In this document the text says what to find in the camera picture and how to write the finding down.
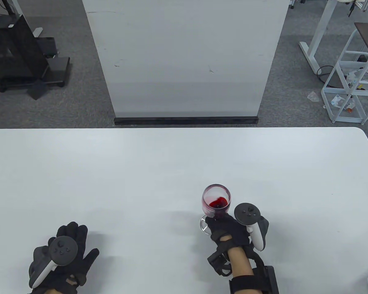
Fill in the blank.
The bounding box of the small black box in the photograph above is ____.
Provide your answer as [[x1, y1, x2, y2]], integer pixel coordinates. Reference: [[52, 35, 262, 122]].
[[38, 37, 59, 57]]

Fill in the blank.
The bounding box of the white desk leg frame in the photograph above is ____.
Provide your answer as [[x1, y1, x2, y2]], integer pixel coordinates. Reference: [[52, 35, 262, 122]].
[[299, 0, 341, 74]]

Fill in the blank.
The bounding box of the white metal step rack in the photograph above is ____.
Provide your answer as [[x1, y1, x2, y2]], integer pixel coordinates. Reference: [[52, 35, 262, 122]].
[[321, 29, 368, 124]]

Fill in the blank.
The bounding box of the person's right hand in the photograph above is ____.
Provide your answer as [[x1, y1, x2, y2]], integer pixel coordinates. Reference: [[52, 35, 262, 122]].
[[205, 213, 250, 249]]

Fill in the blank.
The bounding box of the crumpled white packaging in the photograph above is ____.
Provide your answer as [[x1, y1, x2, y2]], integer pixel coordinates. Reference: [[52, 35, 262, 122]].
[[331, 94, 356, 112], [345, 69, 368, 88]]

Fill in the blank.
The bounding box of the black screen base bar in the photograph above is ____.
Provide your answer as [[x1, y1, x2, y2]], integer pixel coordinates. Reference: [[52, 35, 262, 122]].
[[114, 116, 259, 126]]

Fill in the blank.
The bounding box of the black wrist strap box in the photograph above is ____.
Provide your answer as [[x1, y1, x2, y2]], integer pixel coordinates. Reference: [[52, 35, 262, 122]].
[[229, 266, 279, 294]]

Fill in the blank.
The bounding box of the black wheeled platform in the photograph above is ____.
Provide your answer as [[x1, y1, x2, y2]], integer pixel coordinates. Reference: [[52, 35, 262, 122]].
[[0, 57, 71, 93]]

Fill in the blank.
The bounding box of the person's left hand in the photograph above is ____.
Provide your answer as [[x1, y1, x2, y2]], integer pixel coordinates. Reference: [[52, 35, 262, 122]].
[[29, 222, 100, 294]]

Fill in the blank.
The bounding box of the dark grey white controller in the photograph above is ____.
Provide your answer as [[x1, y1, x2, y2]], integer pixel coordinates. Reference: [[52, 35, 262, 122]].
[[31, 236, 78, 288], [234, 202, 269, 251]]

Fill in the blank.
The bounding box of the white table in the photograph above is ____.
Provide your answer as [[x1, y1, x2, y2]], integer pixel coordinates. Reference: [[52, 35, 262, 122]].
[[0, 127, 368, 294]]

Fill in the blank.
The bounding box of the black cable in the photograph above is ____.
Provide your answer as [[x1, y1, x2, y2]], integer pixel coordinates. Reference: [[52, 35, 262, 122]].
[[316, 65, 336, 83]]

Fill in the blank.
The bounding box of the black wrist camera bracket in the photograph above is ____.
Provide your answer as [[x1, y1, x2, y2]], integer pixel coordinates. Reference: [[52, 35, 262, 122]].
[[207, 245, 264, 276]]

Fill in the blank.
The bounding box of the white partition screen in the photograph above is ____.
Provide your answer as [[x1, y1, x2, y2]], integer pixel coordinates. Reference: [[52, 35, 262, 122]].
[[82, 0, 290, 118]]

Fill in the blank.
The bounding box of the clear wine glass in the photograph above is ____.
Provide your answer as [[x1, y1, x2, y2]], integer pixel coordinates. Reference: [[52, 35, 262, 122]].
[[200, 184, 232, 236]]

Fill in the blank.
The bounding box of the black computer tower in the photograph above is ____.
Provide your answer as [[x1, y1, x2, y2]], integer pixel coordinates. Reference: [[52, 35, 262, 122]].
[[0, 14, 48, 83]]

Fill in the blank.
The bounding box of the person's right forearm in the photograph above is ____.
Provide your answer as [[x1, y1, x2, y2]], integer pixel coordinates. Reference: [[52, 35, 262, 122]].
[[228, 246, 254, 278]]

